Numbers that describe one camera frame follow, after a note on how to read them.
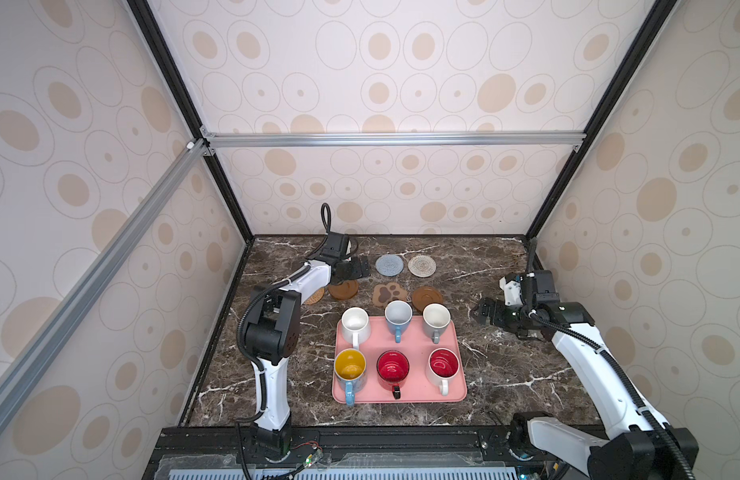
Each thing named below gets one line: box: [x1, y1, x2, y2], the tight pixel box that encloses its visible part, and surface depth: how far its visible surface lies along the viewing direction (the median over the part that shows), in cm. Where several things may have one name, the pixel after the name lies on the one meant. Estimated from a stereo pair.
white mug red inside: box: [426, 347, 460, 397], surface depth 83 cm
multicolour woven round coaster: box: [408, 255, 437, 278], surface depth 112 cm
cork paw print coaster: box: [372, 282, 408, 308], surface depth 105 cm
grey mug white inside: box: [422, 302, 452, 344], surface depth 89 cm
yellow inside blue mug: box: [333, 348, 367, 407], surface depth 79 cm
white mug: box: [341, 306, 370, 350], surface depth 88 cm
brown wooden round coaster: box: [412, 286, 443, 312], surface depth 105 cm
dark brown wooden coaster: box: [328, 280, 359, 300], surface depth 105 cm
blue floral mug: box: [384, 300, 413, 344], surface depth 89 cm
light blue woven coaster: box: [375, 254, 404, 277], surface depth 112 cm
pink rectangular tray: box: [332, 366, 467, 404], surface depth 83 cm
